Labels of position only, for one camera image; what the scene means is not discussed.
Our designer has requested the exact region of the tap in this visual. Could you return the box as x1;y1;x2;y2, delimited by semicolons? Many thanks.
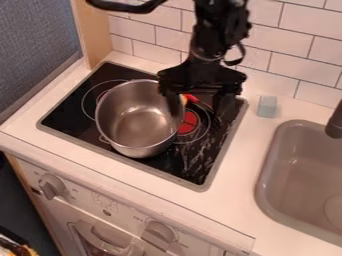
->
323;98;342;140

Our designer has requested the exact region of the toy sink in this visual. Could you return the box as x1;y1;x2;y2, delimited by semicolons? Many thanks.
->
253;119;342;248

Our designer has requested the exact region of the red and yellow toy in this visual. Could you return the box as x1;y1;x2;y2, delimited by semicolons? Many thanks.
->
179;93;201;106

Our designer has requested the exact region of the light blue block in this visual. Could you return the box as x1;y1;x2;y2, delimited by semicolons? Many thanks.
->
256;95;280;119

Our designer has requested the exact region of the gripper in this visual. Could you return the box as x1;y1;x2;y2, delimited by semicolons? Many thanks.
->
156;53;249;126

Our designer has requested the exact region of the toy stove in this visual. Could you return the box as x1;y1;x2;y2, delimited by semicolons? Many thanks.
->
36;60;250;193

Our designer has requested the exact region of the silver pot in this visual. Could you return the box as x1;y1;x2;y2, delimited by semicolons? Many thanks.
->
93;78;188;159

